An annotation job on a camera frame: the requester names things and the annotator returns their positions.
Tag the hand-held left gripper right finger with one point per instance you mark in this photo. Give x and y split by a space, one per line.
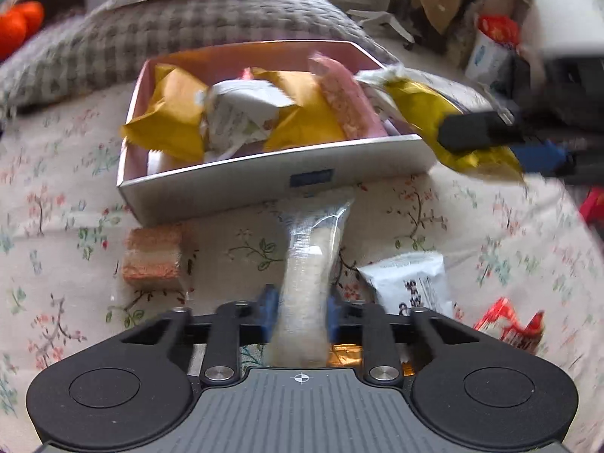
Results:
332 316

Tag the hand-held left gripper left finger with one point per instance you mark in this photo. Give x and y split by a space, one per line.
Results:
268 314

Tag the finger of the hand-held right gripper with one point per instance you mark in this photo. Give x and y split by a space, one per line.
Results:
476 132
542 158

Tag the white rice bar clear wrapper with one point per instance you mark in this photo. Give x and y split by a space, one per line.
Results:
304 283

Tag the glossy yellow snack packet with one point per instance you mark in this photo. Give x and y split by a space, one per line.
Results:
424 104

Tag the pink cardboard box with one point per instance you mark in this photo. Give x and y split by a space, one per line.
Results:
226 188

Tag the pink wafer packet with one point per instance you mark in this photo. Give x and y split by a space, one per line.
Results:
347 99

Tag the yellow packet with red print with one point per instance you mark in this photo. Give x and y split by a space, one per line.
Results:
302 113

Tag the large yellow snack packet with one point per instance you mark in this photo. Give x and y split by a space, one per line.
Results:
165 118

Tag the red plastic stool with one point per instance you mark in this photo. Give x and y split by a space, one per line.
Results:
593 205

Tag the white and blue bag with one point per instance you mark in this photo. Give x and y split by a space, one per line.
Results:
488 59

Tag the white triangular snack packet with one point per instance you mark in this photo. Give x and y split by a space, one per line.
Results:
406 283

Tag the red gift bag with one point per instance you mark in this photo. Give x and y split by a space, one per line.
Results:
498 30

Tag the brown cake in clear wrapper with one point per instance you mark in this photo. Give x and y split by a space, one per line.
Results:
151 257

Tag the red foil snack packet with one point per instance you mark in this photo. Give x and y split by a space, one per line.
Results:
509 328

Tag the floral bed sheet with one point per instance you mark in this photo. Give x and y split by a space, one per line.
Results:
56 188

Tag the grey checked quilt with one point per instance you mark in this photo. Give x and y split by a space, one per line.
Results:
188 23

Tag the small orange pumpkin cushion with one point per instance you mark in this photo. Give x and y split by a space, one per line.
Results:
19 28

